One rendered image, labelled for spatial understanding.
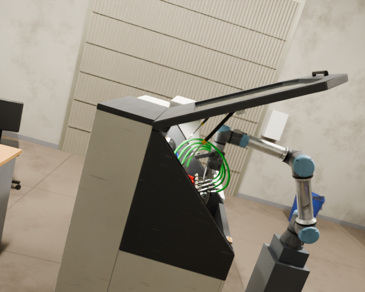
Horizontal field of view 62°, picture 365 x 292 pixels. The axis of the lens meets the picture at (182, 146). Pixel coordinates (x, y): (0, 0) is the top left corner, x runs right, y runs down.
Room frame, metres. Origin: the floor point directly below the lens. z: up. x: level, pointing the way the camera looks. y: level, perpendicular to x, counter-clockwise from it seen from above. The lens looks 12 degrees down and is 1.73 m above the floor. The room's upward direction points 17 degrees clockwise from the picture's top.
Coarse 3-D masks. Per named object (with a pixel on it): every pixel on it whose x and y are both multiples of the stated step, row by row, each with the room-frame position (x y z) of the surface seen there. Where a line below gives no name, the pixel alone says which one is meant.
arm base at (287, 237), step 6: (288, 228) 1.89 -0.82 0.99; (282, 234) 1.91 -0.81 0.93; (288, 234) 1.86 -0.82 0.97; (294, 234) 1.84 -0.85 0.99; (282, 240) 1.87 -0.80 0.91; (288, 240) 1.85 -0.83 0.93; (294, 240) 1.83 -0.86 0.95; (300, 240) 1.83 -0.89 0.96; (288, 246) 1.83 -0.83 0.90; (294, 246) 1.82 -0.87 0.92; (300, 246) 1.82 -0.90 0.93
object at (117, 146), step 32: (128, 96) 2.04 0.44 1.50; (96, 128) 1.42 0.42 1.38; (128, 128) 1.42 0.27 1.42; (96, 160) 1.42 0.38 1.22; (128, 160) 1.42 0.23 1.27; (96, 192) 1.42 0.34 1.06; (128, 192) 1.42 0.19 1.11; (96, 224) 1.42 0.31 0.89; (64, 256) 1.42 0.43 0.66; (96, 256) 1.42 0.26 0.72; (64, 288) 1.42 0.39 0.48; (96, 288) 1.42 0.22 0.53
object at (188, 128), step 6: (180, 96) 2.81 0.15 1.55; (174, 102) 2.12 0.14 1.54; (180, 102) 2.20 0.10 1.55; (186, 102) 2.36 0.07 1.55; (198, 120) 2.13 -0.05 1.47; (180, 126) 2.13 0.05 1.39; (186, 126) 2.13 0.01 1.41; (192, 126) 2.13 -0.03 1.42; (198, 126) 2.13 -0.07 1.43; (186, 132) 2.13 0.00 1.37; (192, 132) 2.13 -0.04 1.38; (198, 132) 2.13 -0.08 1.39; (186, 138) 2.13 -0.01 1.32; (198, 144) 2.13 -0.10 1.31
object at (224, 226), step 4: (220, 204) 2.07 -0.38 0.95; (220, 208) 1.99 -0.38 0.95; (224, 208) 2.02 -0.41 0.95; (216, 212) 2.07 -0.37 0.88; (220, 212) 1.93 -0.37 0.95; (224, 212) 1.95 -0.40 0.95; (216, 216) 2.02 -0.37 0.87; (220, 216) 1.87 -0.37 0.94; (224, 216) 1.88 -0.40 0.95; (216, 220) 1.97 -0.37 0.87; (220, 220) 1.85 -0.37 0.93; (224, 220) 1.82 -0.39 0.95; (220, 224) 1.81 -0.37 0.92; (224, 224) 1.76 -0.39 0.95; (224, 228) 1.70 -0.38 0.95; (228, 228) 1.72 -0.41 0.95; (224, 232) 1.65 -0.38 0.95; (228, 232) 1.66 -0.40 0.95; (228, 236) 1.61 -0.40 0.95; (232, 244) 1.53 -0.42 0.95
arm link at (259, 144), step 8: (248, 144) 1.87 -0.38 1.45; (256, 144) 1.86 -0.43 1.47; (264, 144) 1.86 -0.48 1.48; (272, 144) 1.88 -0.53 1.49; (264, 152) 1.88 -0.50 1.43; (272, 152) 1.86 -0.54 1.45; (280, 152) 1.86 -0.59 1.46; (288, 152) 1.85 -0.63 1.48; (280, 160) 1.89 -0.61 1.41; (288, 160) 1.84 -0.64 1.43
